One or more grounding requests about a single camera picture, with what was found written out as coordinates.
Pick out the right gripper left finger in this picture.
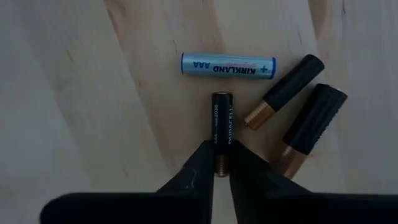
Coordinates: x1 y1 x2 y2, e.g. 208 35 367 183
39 139 215 224

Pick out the black copper Duracell AAA battery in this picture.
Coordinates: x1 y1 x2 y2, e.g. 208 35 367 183
211 91 233 178
244 54 325 131
275 83 348 180

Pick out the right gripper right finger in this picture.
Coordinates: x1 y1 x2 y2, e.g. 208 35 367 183
229 139 398 224

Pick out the silver blue Kirkland AAA battery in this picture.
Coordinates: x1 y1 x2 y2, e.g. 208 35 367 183
181 52 277 80

